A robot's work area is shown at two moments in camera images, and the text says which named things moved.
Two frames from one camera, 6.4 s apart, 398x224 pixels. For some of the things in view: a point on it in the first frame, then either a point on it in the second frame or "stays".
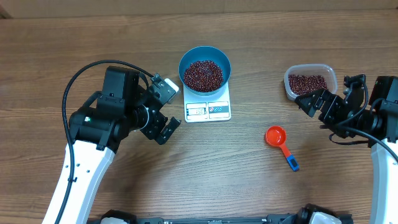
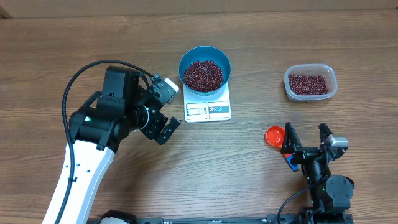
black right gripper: (331, 102) to (290, 144)
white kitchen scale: (199, 107) stays
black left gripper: (160, 122) stays
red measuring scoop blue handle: (276, 135) stays
